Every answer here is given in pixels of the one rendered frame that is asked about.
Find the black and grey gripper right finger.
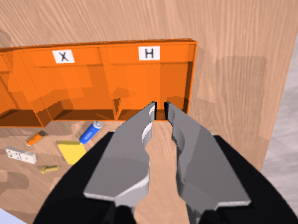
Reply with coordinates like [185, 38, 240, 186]
[164, 101, 298, 224]

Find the blue aa battery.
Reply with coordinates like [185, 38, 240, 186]
[79, 121, 103, 144]

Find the white domino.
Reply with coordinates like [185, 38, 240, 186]
[6, 147, 36, 164]

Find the orange battery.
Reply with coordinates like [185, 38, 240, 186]
[26, 131, 45, 146]

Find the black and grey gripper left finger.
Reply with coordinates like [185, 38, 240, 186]
[32, 101, 157, 224]

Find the orange rack of bins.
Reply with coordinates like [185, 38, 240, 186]
[0, 38, 197, 128]

